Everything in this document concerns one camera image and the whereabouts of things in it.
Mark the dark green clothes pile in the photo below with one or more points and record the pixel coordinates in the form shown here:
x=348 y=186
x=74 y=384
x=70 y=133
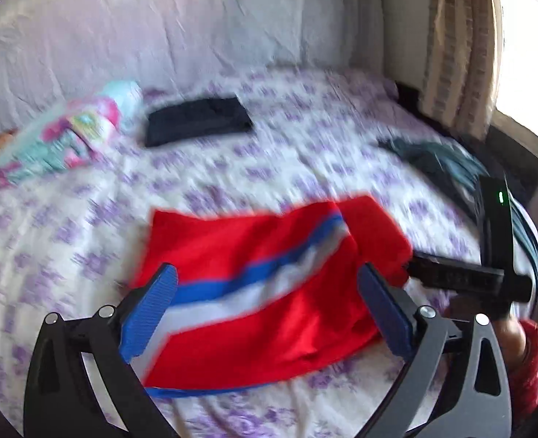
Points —
x=447 y=164

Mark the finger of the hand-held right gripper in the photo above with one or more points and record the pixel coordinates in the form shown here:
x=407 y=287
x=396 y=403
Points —
x=456 y=276

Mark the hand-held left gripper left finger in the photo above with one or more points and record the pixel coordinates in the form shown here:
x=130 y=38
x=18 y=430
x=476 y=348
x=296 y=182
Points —
x=152 y=310

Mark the lavender padded headboard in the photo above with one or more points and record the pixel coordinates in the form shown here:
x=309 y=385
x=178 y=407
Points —
x=159 y=32

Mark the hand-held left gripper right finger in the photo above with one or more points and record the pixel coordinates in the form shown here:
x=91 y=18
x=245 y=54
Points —
x=387 y=310

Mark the beige patterned curtain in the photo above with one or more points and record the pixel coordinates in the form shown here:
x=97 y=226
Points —
x=460 y=45

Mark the dark navy pants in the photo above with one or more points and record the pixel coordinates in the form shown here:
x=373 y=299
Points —
x=195 y=118

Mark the red shirt blue white stripe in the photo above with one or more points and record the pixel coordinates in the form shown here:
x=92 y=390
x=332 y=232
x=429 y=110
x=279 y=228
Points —
x=259 y=246

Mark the person's right forearm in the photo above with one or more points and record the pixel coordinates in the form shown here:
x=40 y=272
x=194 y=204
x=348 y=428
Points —
x=527 y=365

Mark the rolled pink and teal quilt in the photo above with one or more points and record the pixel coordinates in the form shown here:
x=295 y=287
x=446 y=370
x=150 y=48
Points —
x=68 y=141

